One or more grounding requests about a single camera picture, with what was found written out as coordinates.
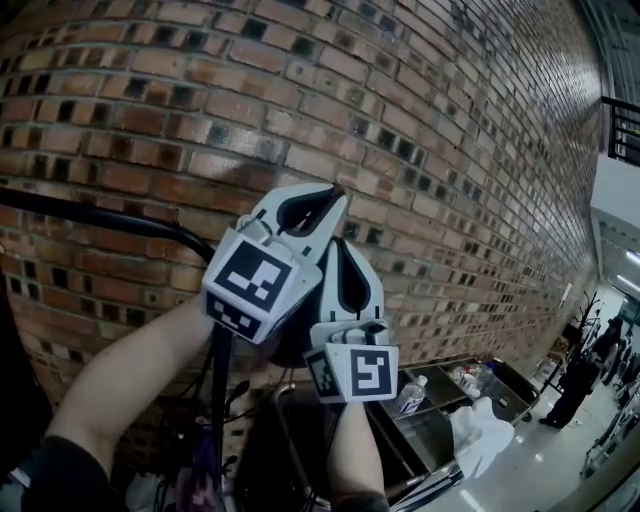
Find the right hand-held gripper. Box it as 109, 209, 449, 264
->
302, 238, 401, 405

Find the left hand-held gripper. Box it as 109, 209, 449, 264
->
201, 182, 347, 346

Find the black clothes rack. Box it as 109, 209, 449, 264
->
0, 188, 252, 512

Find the person's right forearm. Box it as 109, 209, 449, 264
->
326, 399, 387, 507

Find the person's left forearm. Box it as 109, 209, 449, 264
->
43, 298, 217, 482

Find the clear plastic water bottle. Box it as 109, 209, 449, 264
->
396, 375, 430, 414

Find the metal utility cart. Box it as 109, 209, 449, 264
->
233, 356, 542, 512

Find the crumpled clear plastic bottle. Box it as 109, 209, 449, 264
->
473, 368, 503, 397

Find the white crumpled cloth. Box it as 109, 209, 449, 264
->
448, 396, 516, 479

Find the black coat stand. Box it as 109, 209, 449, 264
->
568, 289, 605, 362

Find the lavender hanging garment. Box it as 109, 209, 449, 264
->
177, 433, 227, 512

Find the black metal railing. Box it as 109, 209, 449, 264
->
601, 94, 640, 167

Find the person's black clothing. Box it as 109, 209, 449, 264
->
0, 433, 392, 512

